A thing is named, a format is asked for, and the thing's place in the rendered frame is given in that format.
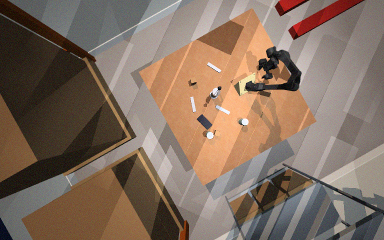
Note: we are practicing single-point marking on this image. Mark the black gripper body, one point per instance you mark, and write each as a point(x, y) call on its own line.
point(266, 68)

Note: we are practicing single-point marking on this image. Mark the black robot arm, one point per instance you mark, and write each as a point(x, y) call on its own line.
point(294, 80)

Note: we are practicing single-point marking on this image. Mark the glass french press with plunger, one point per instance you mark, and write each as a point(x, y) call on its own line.
point(215, 92)

